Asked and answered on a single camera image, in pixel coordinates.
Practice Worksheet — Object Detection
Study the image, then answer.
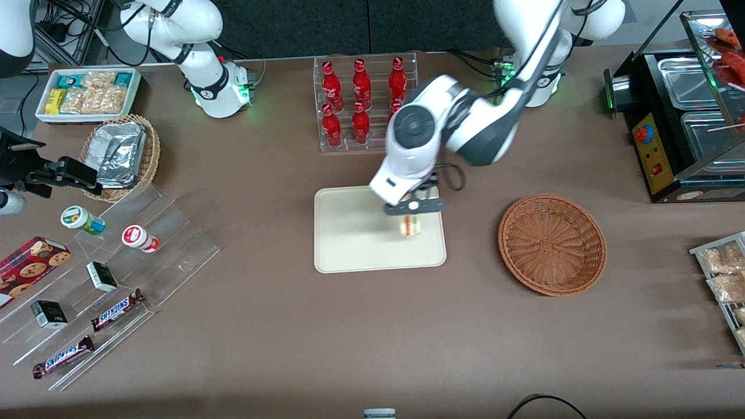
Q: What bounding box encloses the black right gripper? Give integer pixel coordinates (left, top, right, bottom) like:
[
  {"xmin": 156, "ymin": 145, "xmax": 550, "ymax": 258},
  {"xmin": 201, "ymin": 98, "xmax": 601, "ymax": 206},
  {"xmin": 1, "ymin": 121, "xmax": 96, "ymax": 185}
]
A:
[{"xmin": 0, "ymin": 127, "xmax": 103, "ymax": 199}]

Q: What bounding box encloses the black and yellow food warmer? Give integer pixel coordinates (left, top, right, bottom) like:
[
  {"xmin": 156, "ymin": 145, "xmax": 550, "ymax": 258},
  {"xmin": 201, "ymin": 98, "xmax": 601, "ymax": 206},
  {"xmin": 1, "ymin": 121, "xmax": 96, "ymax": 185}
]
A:
[{"xmin": 602, "ymin": 10, "xmax": 745, "ymax": 204}]

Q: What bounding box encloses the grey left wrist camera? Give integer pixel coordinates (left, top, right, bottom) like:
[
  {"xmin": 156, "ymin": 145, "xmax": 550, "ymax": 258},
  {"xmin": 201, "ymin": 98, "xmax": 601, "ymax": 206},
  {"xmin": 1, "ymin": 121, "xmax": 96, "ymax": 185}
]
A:
[{"xmin": 382, "ymin": 197, "xmax": 446, "ymax": 217}]

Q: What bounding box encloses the aluminium frame strut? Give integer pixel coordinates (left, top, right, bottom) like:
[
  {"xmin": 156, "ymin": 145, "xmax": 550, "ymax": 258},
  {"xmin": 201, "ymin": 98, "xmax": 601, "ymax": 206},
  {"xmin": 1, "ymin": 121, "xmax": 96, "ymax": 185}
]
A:
[{"xmin": 35, "ymin": 0, "xmax": 107, "ymax": 68}]

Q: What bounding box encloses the red cookie box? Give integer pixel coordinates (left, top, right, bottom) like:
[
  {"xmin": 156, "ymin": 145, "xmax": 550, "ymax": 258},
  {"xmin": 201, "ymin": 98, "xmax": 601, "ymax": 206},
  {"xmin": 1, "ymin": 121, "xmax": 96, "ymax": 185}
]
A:
[{"xmin": 0, "ymin": 236, "xmax": 72, "ymax": 310}]

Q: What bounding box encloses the steel food pan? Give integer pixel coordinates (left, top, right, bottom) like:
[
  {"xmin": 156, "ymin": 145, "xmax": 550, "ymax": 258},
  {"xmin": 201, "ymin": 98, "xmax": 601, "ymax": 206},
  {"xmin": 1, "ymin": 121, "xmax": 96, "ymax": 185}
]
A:
[
  {"xmin": 657, "ymin": 57, "xmax": 719, "ymax": 111},
  {"xmin": 680, "ymin": 111, "xmax": 745, "ymax": 171}
]

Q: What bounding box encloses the grey snack rack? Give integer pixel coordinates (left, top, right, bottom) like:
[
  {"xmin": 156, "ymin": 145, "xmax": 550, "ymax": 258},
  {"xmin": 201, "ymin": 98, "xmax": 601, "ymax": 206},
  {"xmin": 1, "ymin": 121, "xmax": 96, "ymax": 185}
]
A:
[{"xmin": 690, "ymin": 232, "xmax": 745, "ymax": 356}]

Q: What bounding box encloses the light wicker basket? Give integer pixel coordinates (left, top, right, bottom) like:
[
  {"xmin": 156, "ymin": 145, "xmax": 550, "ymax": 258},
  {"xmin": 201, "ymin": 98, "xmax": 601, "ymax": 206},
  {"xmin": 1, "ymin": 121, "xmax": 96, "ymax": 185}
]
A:
[{"xmin": 79, "ymin": 113, "xmax": 161, "ymax": 203}]

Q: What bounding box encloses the clear acrylic stepped display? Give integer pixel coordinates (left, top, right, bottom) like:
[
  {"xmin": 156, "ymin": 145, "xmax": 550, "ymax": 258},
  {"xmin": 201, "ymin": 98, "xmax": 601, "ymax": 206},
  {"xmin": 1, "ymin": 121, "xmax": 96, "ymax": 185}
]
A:
[{"xmin": 0, "ymin": 183, "xmax": 221, "ymax": 392}]

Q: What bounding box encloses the black looped wrist cable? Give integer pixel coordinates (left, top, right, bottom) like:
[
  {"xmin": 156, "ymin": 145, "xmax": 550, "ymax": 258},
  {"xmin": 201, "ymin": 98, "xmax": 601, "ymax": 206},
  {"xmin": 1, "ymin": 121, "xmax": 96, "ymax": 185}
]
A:
[{"xmin": 432, "ymin": 164, "xmax": 467, "ymax": 192}]

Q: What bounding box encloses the clear acrylic bottle rack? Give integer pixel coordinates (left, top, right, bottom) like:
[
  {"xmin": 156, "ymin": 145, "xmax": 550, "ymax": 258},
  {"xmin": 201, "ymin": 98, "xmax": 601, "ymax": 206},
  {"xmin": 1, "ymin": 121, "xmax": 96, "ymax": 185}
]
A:
[{"xmin": 313, "ymin": 52, "xmax": 419, "ymax": 153}]

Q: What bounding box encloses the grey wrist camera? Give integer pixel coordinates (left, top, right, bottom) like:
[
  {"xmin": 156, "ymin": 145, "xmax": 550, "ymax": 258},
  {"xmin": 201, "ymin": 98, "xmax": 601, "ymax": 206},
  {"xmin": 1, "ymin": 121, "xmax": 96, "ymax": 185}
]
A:
[
  {"xmin": 382, "ymin": 197, "xmax": 446, "ymax": 217},
  {"xmin": 0, "ymin": 191, "xmax": 27, "ymax": 216}
]

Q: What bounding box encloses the green lidded white cup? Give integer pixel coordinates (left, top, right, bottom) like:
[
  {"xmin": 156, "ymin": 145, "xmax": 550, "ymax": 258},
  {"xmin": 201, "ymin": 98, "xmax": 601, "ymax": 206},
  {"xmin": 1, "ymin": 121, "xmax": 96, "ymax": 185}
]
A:
[{"xmin": 61, "ymin": 205, "xmax": 107, "ymax": 236}]

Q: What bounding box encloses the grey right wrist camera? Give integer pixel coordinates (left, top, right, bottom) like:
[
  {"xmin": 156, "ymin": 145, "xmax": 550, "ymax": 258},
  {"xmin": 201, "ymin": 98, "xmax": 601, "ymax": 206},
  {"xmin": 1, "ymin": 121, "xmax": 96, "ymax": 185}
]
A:
[{"xmin": 0, "ymin": 191, "xmax": 27, "ymax": 216}]

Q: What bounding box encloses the silver foil bag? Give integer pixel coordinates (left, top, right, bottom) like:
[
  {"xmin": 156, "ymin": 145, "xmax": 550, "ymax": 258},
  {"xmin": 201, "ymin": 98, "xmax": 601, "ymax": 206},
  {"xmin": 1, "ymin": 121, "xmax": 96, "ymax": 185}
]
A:
[
  {"xmin": 96, "ymin": 148, "xmax": 141, "ymax": 189},
  {"xmin": 92, "ymin": 121, "xmax": 147, "ymax": 166}
]

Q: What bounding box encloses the black floor cable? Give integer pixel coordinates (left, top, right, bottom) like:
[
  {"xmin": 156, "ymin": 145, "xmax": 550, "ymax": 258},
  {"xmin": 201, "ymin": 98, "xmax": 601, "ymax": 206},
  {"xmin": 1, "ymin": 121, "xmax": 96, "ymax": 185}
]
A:
[{"xmin": 506, "ymin": 394, "xmax": 588, "ymax": 419}]

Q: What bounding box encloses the small black box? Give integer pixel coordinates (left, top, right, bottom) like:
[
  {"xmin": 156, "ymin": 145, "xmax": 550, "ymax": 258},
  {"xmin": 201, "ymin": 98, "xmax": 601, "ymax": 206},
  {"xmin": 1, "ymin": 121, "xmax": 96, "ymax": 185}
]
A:
[
  {"xmin": 30, "ymin": 300, "xmax": 69, "ymax": 330},
  {"xmin": 86, "ymin": 261, "xmax": 119, "ymax": 293}
]

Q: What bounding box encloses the brown wicker basket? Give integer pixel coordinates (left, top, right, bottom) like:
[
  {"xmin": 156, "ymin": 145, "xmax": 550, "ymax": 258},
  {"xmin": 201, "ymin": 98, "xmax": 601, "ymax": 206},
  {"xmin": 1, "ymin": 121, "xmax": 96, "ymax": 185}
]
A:
[{"xmin": 498, "ymin": 194, "xmax": 607, "ymax": 297}]

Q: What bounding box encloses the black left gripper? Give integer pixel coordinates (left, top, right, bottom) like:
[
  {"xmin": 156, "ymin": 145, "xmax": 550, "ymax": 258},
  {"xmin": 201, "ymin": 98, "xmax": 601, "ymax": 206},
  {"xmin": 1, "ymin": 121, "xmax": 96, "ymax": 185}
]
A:
[{"xmin": 398, "ymin": 175, "xmax": 439, "ymax": 225}]

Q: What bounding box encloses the Snickers chocolate bar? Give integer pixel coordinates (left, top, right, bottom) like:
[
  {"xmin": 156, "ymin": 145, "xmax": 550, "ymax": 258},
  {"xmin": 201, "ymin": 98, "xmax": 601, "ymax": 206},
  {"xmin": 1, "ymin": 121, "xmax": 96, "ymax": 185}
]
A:
[
  {"xmin": 32, "ymin": 336, "xmax": 95, "ymax": 380},
  {"xmin": 90, "ymin": 289, "xmax": 146, "ymax": 332}
]

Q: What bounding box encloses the cream plastic tray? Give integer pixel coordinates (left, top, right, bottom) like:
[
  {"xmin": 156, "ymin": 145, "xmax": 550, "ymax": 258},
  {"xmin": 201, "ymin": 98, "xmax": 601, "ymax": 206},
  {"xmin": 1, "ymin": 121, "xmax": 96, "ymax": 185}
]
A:
[{"xmin": 314, "ymin": 186, "xmax": 447, "ymax": 274}]

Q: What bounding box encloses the red lidded white cup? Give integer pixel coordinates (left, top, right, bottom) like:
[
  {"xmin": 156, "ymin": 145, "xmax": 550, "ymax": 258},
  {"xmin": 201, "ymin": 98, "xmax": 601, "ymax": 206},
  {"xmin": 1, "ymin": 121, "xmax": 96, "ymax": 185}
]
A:
[{"xmin": 122, "ymin": 225, "xmax": 161, "ymax": 254}]

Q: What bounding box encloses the white snack bin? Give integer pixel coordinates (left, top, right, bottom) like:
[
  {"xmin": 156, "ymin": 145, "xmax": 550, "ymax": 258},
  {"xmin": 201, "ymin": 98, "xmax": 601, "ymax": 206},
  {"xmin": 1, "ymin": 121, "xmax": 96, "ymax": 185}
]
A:
[{"xmin": 35, "ymin": 68, "xmax": 143, "ymax": 125}]

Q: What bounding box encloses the clear granola snack bag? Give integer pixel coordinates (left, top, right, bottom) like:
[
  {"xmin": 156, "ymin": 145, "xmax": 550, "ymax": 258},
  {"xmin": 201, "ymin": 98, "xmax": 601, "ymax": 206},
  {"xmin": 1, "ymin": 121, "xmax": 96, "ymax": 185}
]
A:
[
  {"xmin": 86, "ymin": 86, "xmax": 128, "ymax": 115},
  {"xmin": 61, "ymin": 87, "xmax": 88, "ymax": 115},
  {"xmin": 81, "ymin": 70, "xmax": 118, "ymax": 90}
]

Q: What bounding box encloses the black left arm base cable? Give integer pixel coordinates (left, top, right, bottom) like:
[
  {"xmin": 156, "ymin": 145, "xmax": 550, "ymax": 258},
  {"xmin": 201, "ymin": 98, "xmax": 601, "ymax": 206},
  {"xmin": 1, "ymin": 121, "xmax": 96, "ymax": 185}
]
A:
[{"xmin": 447, "ymin": 49, "xmax": 513, "ymax": 79}]

